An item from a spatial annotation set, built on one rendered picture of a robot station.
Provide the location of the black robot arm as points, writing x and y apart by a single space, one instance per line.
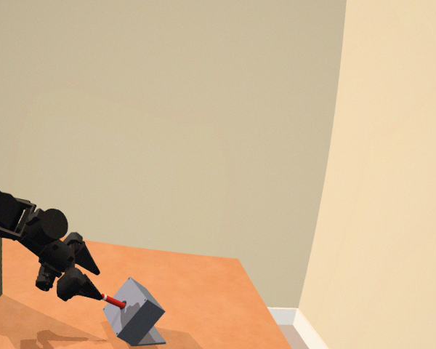
34 232

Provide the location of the red peg with white band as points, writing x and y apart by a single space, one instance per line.
113 301

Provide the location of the grey metal panel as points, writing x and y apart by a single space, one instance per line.
134 323

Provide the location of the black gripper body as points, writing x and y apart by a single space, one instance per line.
61 256

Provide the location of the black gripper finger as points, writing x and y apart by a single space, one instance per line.
84 259
88 290

